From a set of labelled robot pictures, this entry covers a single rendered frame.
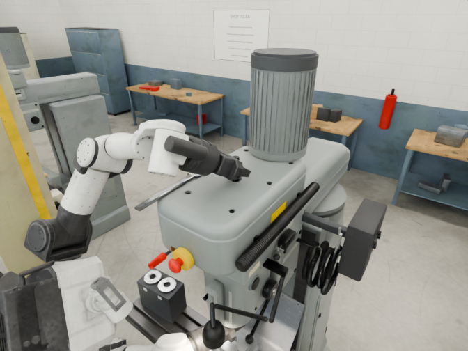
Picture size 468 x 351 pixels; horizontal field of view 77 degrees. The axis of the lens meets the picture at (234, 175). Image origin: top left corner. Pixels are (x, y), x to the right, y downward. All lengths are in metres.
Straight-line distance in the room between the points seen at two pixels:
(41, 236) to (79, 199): 0.14
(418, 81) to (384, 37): 0.75
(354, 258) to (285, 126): 0.48
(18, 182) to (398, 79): 4.54
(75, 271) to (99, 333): 0.19
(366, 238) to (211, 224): 0.52
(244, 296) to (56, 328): 0.52
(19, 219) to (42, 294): 1.61
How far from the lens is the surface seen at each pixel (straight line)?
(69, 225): 0.97
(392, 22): 4.88
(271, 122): 0.91
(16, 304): 0.92
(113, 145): 0.80
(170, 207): 0.75
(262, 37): 5.59
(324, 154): 1.37
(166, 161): 0.65
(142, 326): 1.75
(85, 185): 0.91
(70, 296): 0.97
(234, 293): 1.00
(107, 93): 8.17
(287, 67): 0.86
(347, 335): 2.89
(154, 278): 1.68
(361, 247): 1.03
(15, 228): 2.54
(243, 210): 0.71
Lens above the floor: 2.31
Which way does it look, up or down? 29 degrees down
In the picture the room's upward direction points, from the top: straight up
